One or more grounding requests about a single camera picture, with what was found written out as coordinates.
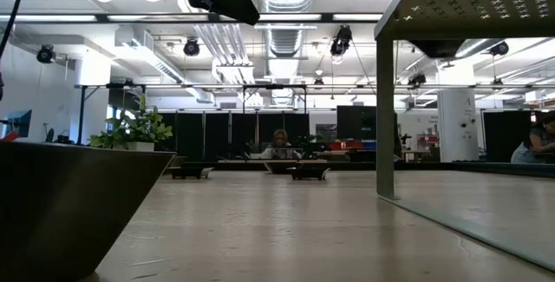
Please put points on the red storage bins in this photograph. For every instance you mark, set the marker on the red storage bins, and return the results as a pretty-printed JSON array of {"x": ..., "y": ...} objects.
[{"x": 347, "y": 145}]

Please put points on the distant wooden table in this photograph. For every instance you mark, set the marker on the distant wooden table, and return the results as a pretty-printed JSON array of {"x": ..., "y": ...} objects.
[{"x": 234, "y": 161}]

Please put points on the black rectangular mini plate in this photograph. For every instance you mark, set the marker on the black rectangular mini plate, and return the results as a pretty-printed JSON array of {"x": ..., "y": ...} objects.
[{"x": 308, "y": 174}]

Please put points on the black distant rig frame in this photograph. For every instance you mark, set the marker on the black distant rig frame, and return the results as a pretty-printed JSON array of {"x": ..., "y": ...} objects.
[{"x": 81, "y": 113}]

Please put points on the green perforated metal shelf riser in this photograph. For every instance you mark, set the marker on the green perforated metal shelf riser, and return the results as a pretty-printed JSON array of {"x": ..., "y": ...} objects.
[{"x": 385, "y": 121}]

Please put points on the green plant in white pot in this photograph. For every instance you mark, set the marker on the green plant in white pot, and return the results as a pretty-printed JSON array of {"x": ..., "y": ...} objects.
[{"x": 139, "y": 128}]

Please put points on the small dark potted plant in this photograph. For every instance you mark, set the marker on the small dark potted plant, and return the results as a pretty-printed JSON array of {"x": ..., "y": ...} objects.
[{"x": 311, "y": 142}]

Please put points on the black partition panel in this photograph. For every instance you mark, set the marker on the black partition panel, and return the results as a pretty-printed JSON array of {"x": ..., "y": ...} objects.
[{"x": 505, "y": 134}]

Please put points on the silver ventilation duct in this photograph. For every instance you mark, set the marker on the silver ventilation duct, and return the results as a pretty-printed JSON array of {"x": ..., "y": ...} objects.
[{"x": 286, "y": 43}]

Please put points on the white round column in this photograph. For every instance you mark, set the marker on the white round column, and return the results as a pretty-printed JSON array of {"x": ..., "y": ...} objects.
[{"x": 457, "y": 117}]

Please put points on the black ceiling spotlight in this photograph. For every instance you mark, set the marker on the black ceiling spotlight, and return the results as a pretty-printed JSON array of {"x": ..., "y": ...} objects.
[
  {"x": 417, "y": 79},
  {"x": 191, "y": 48},
  {"x": 499, "y": 48},
  {"x": 341, "y": 41},
  {"x": 318, "y": 81},
  {"x": 45, "y": 54}
]

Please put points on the black overhead light bar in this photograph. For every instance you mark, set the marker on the black overhead light bar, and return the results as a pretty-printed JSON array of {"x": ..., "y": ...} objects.
[{"x": 102, "y": 17}]

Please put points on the person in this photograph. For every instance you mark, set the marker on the person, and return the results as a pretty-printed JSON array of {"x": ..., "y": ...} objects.
[
  {"x": 533, "y": 141},
  {"x": 279, "y": 147}
]

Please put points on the black folding partition screen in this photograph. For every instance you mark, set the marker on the black folding partition screen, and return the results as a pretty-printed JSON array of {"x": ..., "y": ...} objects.
[{"x": 191, "y": 136}]

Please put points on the large black bin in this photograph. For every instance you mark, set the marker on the large black bin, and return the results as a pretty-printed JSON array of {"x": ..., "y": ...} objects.
[{"x": 65, "y": 208}]

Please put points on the red bar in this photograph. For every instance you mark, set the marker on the red bar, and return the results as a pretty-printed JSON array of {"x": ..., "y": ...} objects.
[{"x": 8, "y": 136}]

